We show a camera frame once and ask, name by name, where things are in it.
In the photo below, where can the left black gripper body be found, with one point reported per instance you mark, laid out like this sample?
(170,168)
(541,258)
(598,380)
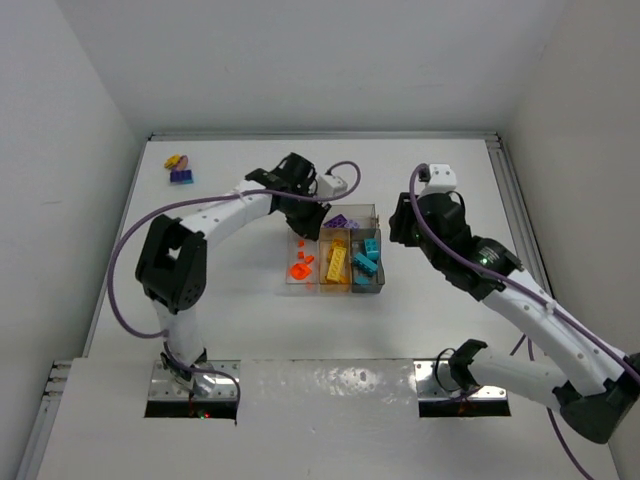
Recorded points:
(307,218)

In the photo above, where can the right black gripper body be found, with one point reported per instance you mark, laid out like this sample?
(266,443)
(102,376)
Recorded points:
(401,226)

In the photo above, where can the purple slope lego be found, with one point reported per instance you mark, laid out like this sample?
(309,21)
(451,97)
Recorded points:
(337,222)

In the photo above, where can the long yellow lego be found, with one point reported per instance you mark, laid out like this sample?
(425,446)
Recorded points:
(336,266)

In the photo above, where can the orange lego cluster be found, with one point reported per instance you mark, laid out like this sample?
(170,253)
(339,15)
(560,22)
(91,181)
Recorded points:
(300,271)

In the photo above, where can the teal square lego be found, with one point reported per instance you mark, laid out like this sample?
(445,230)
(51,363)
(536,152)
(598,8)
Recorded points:
(362,280)

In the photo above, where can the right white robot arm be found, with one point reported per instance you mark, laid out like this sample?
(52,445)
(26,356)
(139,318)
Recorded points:
(591,384)

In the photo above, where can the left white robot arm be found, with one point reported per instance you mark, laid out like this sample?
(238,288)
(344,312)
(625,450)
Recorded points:
(172,268)

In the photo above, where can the clear front-left container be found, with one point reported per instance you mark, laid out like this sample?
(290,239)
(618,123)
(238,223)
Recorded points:
(297,254)

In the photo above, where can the clear rear container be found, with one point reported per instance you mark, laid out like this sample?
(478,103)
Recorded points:
(348,217)

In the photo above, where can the grey plastic container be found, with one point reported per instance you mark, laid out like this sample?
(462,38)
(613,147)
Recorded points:
(357,245)

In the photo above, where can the amber plastic container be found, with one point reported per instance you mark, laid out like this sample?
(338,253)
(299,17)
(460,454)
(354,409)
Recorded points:
(332,288)

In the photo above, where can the lilac printed lego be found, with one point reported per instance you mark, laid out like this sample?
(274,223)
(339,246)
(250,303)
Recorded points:
(177,163)

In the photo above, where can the white front cover panel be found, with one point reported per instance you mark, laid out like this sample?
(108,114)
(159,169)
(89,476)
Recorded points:
(300,420)

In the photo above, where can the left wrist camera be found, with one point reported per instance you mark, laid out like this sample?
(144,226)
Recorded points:
(330,186)

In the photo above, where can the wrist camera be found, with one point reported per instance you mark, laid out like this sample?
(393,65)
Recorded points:
(437,179)
(330,186)

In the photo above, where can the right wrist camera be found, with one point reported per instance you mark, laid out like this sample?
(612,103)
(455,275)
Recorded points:
(437,179)

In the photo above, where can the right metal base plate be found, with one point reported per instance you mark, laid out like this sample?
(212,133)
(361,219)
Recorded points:
(435,383)

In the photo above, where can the metal base plate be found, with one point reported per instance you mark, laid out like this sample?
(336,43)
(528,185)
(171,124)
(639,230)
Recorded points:
(435,383)
(165,386)

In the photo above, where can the rear aluminium rail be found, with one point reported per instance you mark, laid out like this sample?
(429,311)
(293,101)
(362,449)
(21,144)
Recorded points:
(322,135)

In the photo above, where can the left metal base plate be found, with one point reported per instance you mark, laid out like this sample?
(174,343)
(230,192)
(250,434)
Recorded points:
(165,386)

